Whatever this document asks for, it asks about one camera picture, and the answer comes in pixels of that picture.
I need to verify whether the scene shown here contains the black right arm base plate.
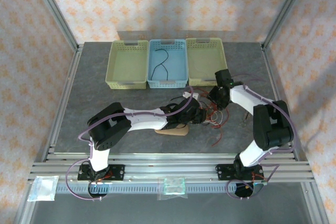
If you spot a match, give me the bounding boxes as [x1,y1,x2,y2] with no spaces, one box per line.
[215,163,264,182]

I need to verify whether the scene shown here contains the red left base wire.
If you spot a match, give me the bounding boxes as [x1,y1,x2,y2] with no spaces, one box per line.
[97,170,114,183]

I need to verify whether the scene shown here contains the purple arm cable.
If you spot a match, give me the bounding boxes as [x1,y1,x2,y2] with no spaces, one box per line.
[226,73,299,200]
[65,86,195,201]

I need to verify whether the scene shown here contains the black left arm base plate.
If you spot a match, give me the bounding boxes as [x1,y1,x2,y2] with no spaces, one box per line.
[77,164,125,182]

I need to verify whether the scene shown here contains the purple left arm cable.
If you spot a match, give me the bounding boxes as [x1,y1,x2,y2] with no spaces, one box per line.
[65,86,195,201]

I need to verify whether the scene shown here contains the brown oblong cork block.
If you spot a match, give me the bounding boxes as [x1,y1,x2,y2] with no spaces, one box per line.
[154,125,190,137]

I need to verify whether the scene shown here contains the aluminium mounting rails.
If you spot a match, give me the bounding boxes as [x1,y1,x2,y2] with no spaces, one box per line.
[28,152,315,183]

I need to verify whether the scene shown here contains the white blue plastic packet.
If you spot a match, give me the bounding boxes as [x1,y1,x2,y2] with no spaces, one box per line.
[27,175,60,202]

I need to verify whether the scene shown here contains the blue plastic basket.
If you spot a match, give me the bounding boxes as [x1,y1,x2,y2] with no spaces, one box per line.
[146,39,189,89]

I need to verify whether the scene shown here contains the aluminium table side rail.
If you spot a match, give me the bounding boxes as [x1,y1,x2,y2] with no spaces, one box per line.
[261,42,300,161]
[46,44,85,161]

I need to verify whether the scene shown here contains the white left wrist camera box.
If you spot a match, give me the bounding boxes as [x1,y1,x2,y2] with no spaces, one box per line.
[182,91,201,102]

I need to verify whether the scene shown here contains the grey slotted cable duct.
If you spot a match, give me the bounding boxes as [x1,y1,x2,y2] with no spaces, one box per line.
[56,183,259,195]

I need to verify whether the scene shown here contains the clear green plastic bag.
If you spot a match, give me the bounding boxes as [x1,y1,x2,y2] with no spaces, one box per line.
[156,176,188,200]

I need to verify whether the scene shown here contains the aluminium frame leg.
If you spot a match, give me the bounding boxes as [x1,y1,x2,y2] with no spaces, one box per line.
[14,182,36,224]
[300,182,329,224]

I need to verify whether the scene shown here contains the green plastic basket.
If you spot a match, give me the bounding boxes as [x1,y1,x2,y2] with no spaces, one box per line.
[185,37,230,87]
[104,40,149,90]

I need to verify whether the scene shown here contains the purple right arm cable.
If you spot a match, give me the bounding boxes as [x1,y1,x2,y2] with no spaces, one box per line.
[226,73,299,200]

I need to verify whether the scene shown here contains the aluminium corner post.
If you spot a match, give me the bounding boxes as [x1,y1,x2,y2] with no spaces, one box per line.
[28,0,81,50]
[262,0,313,49]

